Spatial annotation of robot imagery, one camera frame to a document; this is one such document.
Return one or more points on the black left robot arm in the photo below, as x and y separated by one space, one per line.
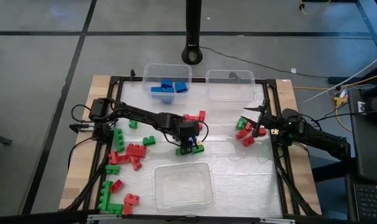
145 116

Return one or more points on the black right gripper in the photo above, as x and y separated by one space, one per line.
272 126

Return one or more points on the white floor tag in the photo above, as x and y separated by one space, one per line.
293 71

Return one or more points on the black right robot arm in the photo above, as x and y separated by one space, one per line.
316 137

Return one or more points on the black crossbar with silver brackets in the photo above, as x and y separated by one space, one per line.
36 218

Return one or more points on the clear plastic bin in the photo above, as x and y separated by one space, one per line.
183 186
230 90
166 70

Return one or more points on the long green toy building block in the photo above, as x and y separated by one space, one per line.
119 140
105 196

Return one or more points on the white printed paper sheet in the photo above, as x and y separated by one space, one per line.
361 107

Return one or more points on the black table clamp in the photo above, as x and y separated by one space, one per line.
233 75
132 74

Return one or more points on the black desk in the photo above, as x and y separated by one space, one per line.
372 155

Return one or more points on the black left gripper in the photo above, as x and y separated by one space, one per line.
190 129

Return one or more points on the black pole stand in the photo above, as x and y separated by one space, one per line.
193 31

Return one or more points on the translucent plastic table sheet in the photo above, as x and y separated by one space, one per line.
244 186

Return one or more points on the black metal table frame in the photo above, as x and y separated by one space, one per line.
114 81

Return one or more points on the black laptop keyboard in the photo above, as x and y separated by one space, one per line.
372 203

